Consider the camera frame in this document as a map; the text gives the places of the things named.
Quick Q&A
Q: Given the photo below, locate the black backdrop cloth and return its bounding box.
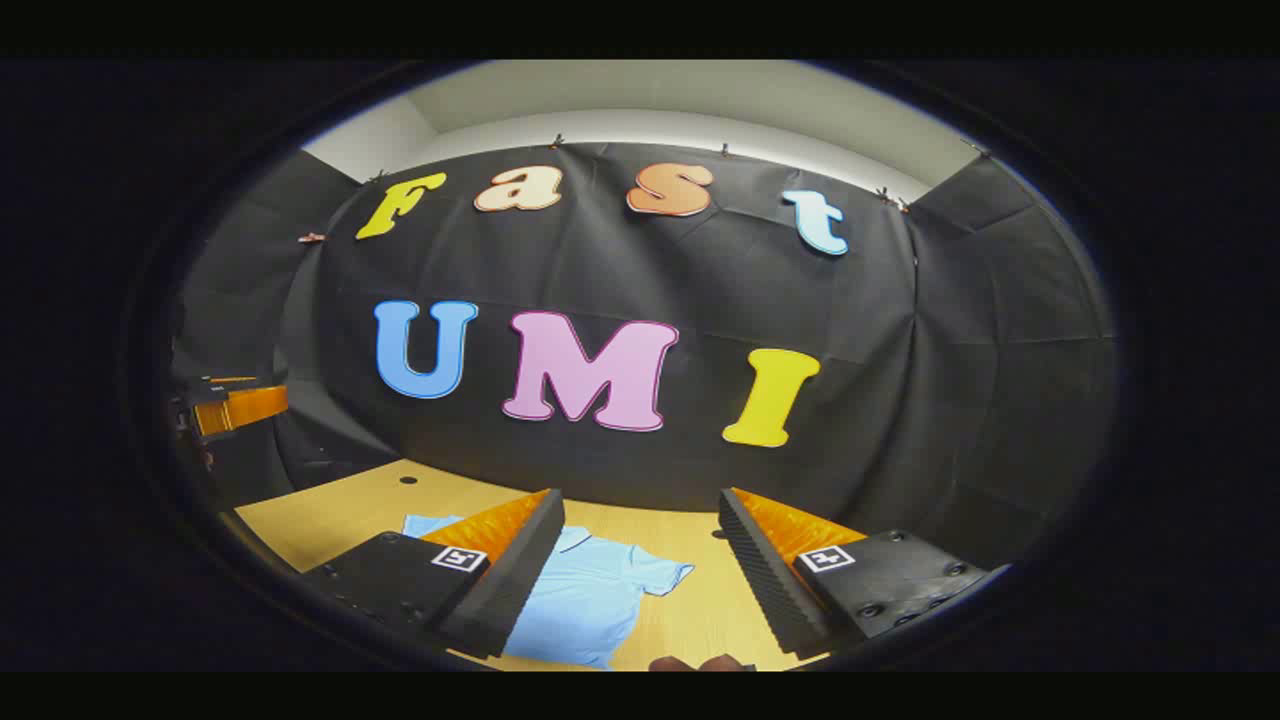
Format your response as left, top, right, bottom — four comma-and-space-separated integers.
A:
170, 140, 1119, 571

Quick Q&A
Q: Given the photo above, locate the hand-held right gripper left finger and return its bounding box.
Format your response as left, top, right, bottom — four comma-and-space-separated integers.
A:
300, 488, 566, 661

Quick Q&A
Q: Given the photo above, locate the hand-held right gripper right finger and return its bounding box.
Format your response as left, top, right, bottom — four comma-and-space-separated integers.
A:
718, 487, 991, 661

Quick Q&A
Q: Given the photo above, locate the light blue T-shirt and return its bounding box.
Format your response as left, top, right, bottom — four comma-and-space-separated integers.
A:
402, 514, 696, 671

